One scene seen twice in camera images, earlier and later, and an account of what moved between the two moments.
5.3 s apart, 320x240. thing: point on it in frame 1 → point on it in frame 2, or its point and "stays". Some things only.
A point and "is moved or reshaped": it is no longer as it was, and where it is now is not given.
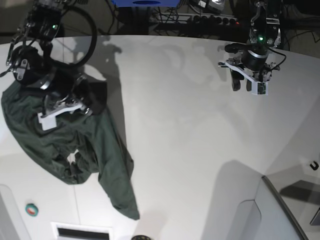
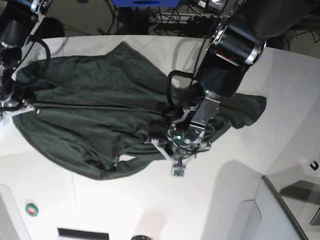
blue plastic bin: [165, 3] stays
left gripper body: [69, 90] → [11, 107]
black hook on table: [314, 168] stays
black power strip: [195, 18] stays
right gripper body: [253, 61] → [183, 140]
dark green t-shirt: [84, 142] is moved or reshaped
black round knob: [141, 237] stays
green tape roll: [31, 209] stays
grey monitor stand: [315, 220] stays
